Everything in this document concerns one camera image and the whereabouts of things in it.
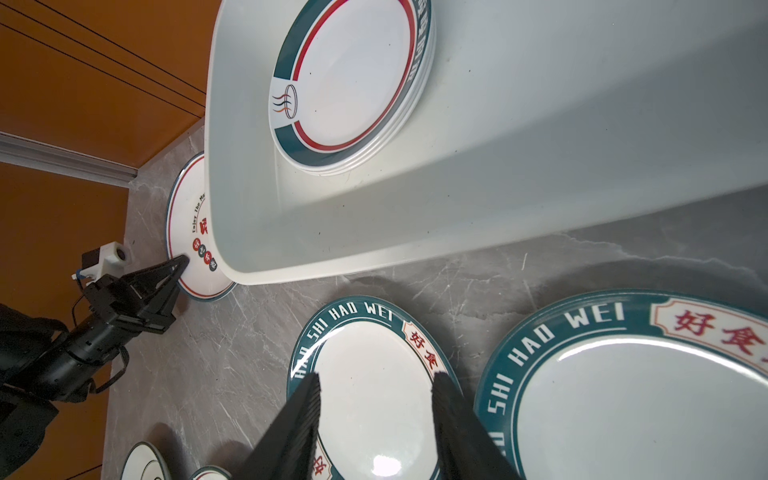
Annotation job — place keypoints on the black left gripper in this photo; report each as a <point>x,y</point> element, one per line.
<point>62,369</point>

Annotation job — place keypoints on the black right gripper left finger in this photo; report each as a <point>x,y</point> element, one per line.
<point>287,449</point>

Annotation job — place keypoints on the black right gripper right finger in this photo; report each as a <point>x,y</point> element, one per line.
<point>464,447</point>

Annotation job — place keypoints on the white red text plate back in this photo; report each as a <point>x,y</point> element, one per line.
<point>188,231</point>

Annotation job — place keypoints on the white red text plate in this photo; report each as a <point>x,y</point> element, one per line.
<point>210,472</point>
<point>188,231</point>

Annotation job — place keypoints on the green red ring plate back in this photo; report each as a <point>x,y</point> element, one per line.
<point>346,79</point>

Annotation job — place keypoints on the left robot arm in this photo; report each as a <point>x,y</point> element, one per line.
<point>25,417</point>

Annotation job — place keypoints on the white plastic bin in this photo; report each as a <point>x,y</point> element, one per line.
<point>537,117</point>

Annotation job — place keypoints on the white red text plate front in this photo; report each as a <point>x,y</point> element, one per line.
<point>210,472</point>

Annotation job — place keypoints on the green rim plate upper middle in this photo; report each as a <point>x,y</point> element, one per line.
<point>376,366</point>

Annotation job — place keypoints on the green rim plate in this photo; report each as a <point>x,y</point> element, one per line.
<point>630,384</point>
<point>376,366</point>

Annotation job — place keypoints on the white flower outline plate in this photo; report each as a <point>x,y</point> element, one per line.
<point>145,462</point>

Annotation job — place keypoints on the green rim plate upper right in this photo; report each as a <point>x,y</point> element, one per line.
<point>630,384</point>

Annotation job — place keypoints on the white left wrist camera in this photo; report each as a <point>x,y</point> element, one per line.
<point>112,258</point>

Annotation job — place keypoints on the aluminium corner post left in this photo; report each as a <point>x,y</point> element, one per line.
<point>36,155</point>

